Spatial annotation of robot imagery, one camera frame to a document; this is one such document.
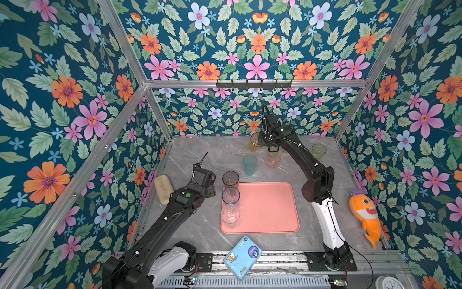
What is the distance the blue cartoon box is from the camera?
0.69m

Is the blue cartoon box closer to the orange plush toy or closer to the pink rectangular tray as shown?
the pink rectangular tray

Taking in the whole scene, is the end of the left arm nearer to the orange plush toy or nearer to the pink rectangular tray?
the pink rectangular tray

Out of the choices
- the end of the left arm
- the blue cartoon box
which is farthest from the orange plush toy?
the end of the left arm
